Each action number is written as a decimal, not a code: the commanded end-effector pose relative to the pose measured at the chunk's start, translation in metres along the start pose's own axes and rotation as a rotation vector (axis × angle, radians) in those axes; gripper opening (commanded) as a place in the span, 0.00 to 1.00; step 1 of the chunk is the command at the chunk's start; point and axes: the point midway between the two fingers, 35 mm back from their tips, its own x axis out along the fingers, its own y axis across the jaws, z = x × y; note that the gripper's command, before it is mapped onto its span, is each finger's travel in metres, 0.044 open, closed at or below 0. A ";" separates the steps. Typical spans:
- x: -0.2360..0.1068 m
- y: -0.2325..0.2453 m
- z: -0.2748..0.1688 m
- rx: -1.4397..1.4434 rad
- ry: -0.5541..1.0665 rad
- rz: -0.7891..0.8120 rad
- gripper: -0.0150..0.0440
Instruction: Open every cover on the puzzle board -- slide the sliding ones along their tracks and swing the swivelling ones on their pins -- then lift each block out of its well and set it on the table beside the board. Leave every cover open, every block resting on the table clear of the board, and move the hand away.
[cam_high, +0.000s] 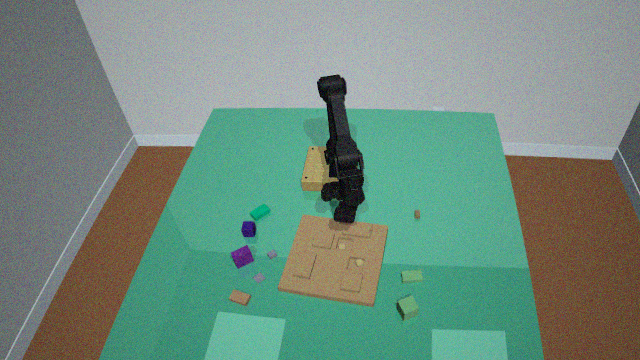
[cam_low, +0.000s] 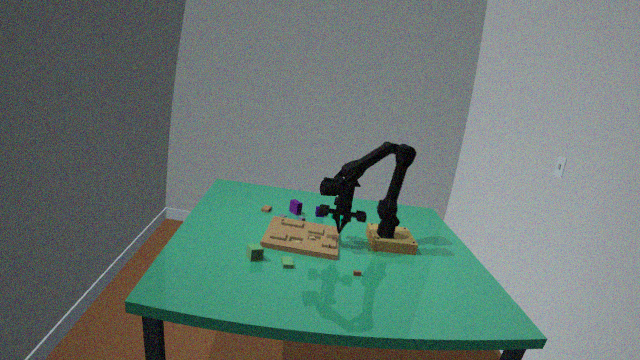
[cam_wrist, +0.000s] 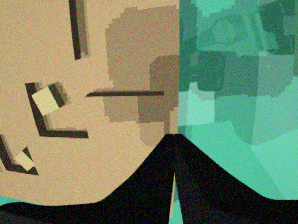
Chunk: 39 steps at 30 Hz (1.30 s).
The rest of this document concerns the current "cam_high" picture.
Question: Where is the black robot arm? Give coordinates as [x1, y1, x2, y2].
[317, 74, 365, 206]

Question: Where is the small green cube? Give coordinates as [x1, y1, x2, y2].
[396, 296, 420, 322]

